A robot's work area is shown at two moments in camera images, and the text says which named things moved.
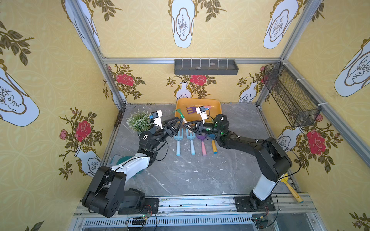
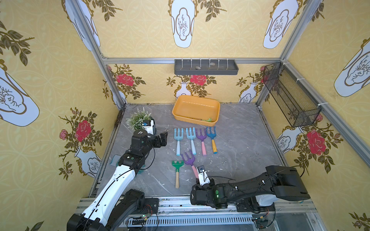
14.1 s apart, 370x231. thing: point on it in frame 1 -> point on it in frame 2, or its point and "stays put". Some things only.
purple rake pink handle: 203,147 stays put
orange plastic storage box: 216,104 stays put
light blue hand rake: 191,137 stays put
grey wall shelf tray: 204,67 stays put
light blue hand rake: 178,138 stays put
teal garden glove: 118,159 stays put
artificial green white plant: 140,121 stays put
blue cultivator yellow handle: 212,136 stays put
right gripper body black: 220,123 -> 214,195
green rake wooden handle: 179,110 -> 177,164
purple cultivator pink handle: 194,109 -> 190,161
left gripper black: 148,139 -> 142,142
